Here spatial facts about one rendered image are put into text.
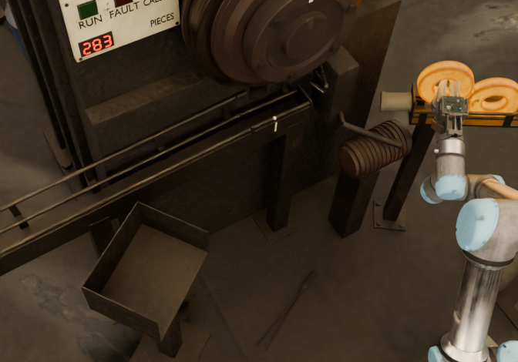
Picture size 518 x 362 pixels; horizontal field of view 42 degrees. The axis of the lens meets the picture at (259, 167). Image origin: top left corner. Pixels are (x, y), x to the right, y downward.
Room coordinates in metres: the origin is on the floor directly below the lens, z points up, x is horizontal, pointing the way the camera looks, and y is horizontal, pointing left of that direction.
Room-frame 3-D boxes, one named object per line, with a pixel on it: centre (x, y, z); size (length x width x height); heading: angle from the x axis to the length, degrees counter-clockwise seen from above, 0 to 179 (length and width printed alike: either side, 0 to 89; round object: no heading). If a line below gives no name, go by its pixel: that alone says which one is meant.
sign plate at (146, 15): (1.10, 0.33, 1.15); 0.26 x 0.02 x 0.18; 124
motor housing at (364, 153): (1.27, -0.37, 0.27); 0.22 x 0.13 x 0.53; 124
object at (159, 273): (0.71, 0.26, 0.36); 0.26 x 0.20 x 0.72; 159
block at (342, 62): (1.34, -0.20, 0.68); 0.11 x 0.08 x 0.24; 34
